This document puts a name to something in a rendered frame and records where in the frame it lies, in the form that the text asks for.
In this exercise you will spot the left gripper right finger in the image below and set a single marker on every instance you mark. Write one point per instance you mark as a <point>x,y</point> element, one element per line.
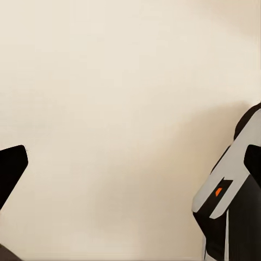
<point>252,162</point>

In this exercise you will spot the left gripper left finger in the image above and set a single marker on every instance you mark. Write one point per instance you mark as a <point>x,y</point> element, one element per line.
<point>13,162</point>

